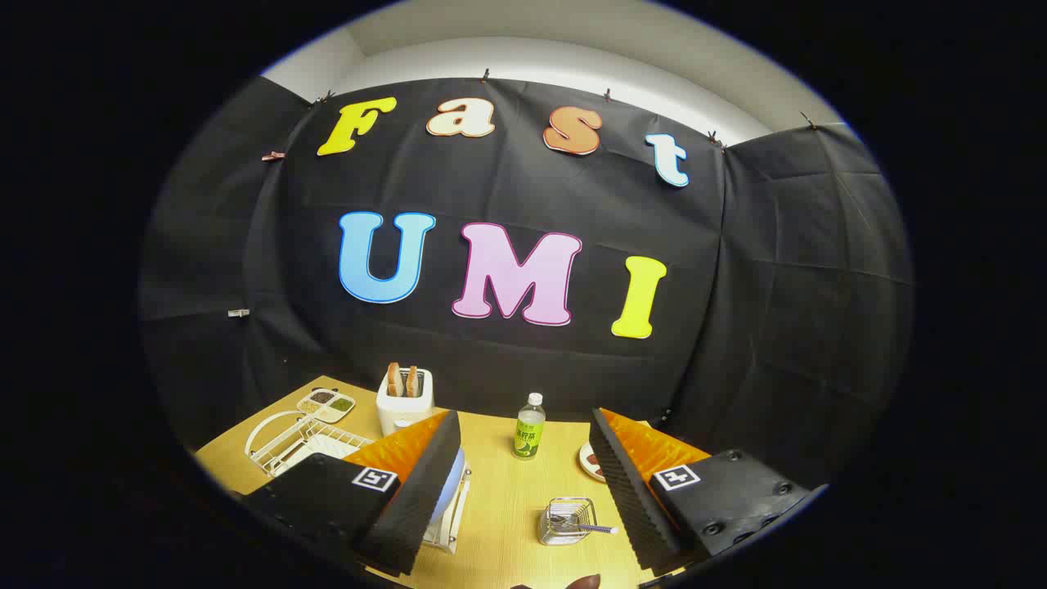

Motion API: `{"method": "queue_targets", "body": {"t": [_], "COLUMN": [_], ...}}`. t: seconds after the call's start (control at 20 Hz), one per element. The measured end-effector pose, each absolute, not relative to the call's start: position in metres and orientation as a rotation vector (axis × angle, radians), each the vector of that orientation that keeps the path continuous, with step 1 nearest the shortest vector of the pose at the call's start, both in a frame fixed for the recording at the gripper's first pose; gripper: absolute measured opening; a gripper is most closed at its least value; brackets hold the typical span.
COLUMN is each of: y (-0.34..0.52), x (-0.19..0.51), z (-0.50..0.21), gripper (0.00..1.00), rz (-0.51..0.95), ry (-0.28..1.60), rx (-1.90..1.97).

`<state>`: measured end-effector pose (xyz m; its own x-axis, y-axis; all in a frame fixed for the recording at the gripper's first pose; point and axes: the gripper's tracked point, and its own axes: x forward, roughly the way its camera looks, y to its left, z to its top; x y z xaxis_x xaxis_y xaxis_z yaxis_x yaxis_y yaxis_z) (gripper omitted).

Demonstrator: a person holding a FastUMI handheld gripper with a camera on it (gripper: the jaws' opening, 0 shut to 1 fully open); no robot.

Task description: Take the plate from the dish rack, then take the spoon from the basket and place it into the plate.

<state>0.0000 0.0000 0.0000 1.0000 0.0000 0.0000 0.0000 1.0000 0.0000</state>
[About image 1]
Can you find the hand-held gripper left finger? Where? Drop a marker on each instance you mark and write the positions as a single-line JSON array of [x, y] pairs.
[[417, 507]]

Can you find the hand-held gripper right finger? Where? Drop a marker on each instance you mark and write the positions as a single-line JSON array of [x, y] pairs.
[[630, 499]]

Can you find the blue plate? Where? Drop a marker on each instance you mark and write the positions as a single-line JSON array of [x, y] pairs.
[[454, 487]]

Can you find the small white oval dish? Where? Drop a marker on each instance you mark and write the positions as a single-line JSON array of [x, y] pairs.
[[586, 458]]

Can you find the white toaster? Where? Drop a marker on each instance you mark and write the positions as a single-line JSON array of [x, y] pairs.
[[401, 415]]

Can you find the green label drink bottle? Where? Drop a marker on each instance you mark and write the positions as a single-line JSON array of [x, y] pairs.
[[529, 438]]

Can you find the toast slice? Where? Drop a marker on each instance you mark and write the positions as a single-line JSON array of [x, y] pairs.
[[393, 380], [411, 382]]

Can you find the white divided snack tray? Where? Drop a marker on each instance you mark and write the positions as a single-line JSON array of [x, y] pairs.
[[327, 406]]

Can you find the black backdrop cloth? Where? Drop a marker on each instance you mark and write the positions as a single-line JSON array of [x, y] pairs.
[[736, 327]]

